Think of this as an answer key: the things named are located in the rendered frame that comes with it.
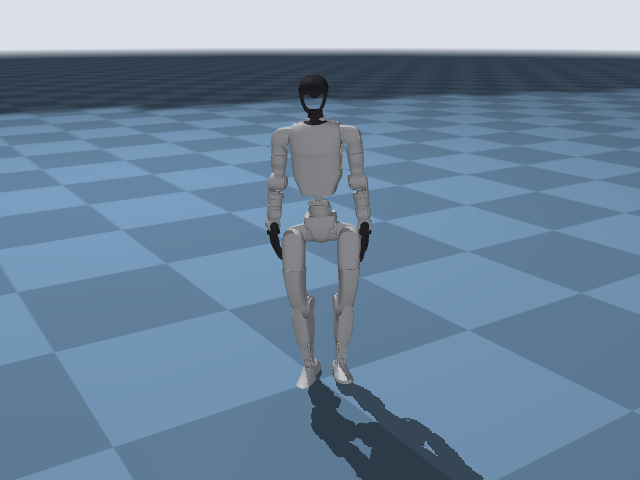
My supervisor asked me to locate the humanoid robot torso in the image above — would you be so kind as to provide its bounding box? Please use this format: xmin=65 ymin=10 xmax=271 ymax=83
xmin=289 ymin=116 xmax=343 ymax=242

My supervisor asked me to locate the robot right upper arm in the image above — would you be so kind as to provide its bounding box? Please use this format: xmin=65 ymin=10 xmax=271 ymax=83
xmin=269 ymin=126 xmax=291 ymax=191

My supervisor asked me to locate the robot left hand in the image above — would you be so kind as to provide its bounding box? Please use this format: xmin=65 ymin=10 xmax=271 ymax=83
xmin=359 ymin=222 xmax=371 ymax=262

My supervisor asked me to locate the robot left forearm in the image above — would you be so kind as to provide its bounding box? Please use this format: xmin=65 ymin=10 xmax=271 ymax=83
xmin=353 ymin=173 xmax=372 ymax=230

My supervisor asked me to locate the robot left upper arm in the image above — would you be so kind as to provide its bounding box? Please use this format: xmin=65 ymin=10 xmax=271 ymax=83
xmin=339 ymin=125 xmax=366 ymax=190

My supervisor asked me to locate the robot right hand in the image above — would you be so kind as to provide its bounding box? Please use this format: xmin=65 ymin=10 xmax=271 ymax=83
xmin=267 ymin=222 xmax=282 ymax=260

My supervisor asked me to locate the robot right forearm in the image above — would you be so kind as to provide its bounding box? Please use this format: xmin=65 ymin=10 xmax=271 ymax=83
xmin=265 ymin=175 xmax=284 ymax=232

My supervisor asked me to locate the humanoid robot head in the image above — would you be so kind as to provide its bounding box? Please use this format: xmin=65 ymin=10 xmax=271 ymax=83
xmin=298 ymin=74 xmax=329 ymax=125

